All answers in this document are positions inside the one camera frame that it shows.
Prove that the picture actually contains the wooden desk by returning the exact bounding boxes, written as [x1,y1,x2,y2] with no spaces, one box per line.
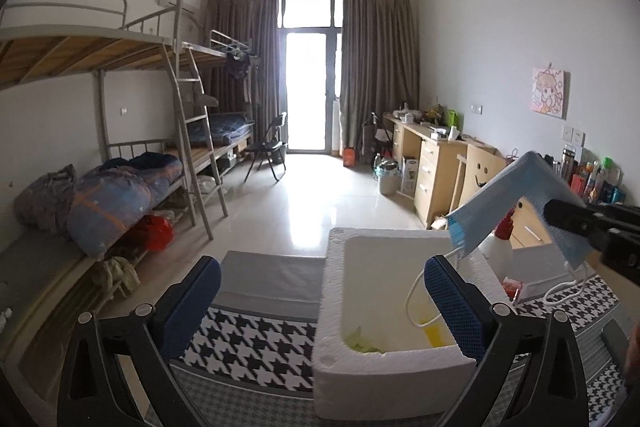
[384,114,500,229]

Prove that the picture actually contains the red bag under bed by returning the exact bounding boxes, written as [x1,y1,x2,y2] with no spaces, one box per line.
[126,215,175,251]

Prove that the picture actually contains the houndstooth table cloth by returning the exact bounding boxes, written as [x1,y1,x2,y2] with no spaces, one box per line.
[170,251,632,426]

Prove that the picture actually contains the orange bag by door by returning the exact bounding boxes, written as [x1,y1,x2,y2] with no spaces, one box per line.
[342,147,357,168]

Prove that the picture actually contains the red snack packet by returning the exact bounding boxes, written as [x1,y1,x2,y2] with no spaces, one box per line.
[501,277,524,303]

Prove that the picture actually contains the yellow foam fruit net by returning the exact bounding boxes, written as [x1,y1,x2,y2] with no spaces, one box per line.
[423,322,450,348]

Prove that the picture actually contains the green plastic wrapper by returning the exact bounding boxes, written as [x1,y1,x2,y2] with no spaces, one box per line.
[344,327,384,353]

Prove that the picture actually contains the blue patterned quilt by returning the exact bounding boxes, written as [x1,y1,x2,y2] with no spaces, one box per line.
[14,150,184,258]

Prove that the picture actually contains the right grey curtain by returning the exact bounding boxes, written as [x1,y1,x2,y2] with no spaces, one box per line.
[340,0,420,150]

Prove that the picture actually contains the grey curtain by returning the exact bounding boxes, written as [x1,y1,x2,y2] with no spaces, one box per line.
[340,0,420,150]
[203,0,280,138]

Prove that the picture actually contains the white pump bottle red cap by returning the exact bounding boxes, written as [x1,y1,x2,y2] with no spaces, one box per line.
[478,209,514,282]

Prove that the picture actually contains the metal bunk bed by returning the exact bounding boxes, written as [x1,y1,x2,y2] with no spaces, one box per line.
[1,0,227,363]

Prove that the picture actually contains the white styrofoam box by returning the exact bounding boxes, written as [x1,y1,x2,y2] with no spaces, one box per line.
[311,226,516,421]

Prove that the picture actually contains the blue surgical face mask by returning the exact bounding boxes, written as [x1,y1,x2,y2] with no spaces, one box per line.
[406,149,597,327]

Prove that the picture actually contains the white trash bin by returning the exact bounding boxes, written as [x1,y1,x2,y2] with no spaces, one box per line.
[375,158,401,196]

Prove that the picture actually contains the anime wall picture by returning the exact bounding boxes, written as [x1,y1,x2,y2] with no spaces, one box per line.
[529,67,566,119]

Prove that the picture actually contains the teal cylinder bottle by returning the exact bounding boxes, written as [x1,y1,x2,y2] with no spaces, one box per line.
[610,187,626,204]

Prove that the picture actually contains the black folding chair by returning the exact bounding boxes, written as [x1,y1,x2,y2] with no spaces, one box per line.
[244,112,288,182]

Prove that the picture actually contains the left grey curtain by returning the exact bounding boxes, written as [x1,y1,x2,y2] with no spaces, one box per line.
[203,0,280,138]

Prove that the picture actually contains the wooden smiley face chair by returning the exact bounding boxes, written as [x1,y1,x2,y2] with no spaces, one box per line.
[449,144,506,211]

